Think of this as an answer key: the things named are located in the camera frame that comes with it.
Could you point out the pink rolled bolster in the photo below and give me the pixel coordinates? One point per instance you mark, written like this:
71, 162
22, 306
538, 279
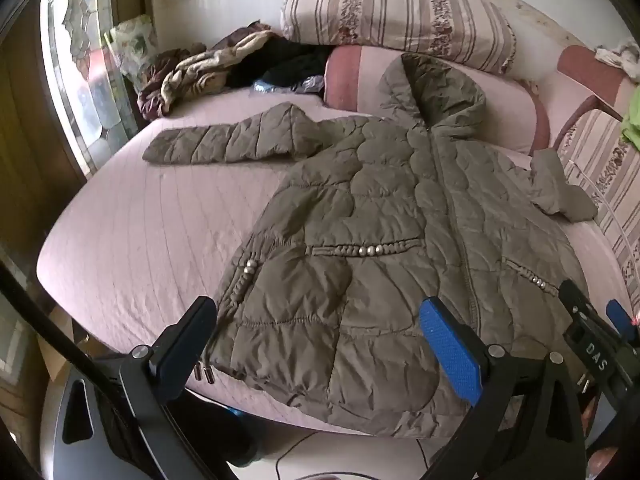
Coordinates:
350, 75

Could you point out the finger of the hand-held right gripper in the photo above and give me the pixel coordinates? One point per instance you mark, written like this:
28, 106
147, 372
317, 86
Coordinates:
580, 310
620, 317

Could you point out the brown and beige crumpled blanket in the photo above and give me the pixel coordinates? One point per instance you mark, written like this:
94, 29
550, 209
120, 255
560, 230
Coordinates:
195, 72

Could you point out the blue plastic bag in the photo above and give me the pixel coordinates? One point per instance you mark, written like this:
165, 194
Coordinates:
270, 86

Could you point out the black clothes pile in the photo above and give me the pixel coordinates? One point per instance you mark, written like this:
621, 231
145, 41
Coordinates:
290, 62

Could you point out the striped floral pillow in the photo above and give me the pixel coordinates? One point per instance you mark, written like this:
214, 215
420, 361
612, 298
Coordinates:
400, 10
600, 160

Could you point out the stained glass window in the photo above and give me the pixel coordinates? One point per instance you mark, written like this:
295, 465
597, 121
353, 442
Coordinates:
75, 60

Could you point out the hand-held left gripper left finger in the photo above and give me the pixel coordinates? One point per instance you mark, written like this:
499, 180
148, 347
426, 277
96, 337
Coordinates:
187, 342

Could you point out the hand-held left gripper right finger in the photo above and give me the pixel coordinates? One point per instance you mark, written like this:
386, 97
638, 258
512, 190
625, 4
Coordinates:
450, 352

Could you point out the white crumpled cloth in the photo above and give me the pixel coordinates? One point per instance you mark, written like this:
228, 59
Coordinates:
625, 57

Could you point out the bed with pink quilted cover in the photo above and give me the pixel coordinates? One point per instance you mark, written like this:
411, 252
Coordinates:
150, 220

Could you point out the olive quilted hooded jacket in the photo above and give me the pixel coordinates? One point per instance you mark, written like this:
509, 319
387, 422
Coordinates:
375, 210

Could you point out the wooden wardrobe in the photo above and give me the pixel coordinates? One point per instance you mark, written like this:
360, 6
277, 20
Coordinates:
30, 135

